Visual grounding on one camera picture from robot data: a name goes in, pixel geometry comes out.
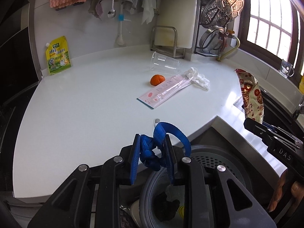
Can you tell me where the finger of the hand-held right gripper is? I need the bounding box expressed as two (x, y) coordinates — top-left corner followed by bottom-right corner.
(243, 117), (298, 148)
(261, 122), (298, 143)

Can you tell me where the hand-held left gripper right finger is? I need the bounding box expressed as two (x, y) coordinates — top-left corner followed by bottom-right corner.
(164, 134), (277, 228)

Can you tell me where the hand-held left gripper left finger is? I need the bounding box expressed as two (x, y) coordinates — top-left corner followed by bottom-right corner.
(27, 134), (143, 228)

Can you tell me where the red patterned snack wrapper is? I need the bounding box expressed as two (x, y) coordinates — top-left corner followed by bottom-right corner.
(234, 68), (265, 124)

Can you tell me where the blue fabric strap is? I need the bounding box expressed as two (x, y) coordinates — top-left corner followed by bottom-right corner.
(140, 122), (192, 171)

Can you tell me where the black cloth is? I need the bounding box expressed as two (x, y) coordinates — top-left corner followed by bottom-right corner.
(154, 191), (181, 221)

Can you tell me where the grey perforated trash bin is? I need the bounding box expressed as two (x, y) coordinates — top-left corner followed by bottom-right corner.
(138, 145), (252, 228)

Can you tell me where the person's right hand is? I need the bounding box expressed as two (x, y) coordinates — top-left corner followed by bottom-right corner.
(267, 170), (304, 214)

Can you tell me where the black kitchen sink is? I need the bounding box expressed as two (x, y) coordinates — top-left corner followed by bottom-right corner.
(234, 85), (304, 148)

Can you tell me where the steel kitchen faucet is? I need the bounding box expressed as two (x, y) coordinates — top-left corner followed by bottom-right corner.
(293, 95), (304, 120)

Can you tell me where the clear cartoon mug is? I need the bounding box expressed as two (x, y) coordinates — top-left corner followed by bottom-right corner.
(280, 59), (295, 77)

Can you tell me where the pink white straw packet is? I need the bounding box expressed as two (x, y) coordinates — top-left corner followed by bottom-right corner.
(137, 75), (190, 110)

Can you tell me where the crumpled white plastic wrapper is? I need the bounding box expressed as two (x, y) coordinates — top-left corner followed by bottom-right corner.
(182, 67), (211, 91)

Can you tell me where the glass pot lid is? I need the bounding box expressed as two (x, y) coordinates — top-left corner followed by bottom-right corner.
(199, 25), (234, 53)

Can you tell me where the clear plastic cup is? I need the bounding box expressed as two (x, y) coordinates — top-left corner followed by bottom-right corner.
(150, 51), (181, 74)

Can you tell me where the dark framed window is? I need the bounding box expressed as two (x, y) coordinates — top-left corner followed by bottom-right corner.
(239, 0), (304, 76)

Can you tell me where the perforated steel steamer plate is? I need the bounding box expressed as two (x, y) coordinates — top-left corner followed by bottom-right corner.
(201, 0), (245, 28)

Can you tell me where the blue white bottle brush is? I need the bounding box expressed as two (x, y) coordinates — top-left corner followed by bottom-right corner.
(116, 14), (126, 45)

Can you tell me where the yellow seasoning pouch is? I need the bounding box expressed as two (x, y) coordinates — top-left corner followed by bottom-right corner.
(45, 36), (72, 76)

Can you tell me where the steel cutting board holder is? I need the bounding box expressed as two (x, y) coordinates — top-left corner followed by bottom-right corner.
(150, 26), (186, 59)

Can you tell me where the white cutting board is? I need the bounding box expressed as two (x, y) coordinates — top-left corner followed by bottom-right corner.
(155, 0), (199, 49)

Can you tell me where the steel spoon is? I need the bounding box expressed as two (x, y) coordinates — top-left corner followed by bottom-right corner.
(107, 0), (117, 19)

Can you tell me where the white cloth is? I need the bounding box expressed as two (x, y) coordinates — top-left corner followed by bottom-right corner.
(141, 0), (157, 25)

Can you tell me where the grey purple cloth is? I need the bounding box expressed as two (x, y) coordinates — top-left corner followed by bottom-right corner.
(88, 0), (104, 21)

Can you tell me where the yellow green hose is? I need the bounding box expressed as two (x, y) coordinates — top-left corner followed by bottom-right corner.
(217, 34), (241, 62)

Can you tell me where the black wire dish rack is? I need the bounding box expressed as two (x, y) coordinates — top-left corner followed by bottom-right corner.
(193, 0), (238, 57)

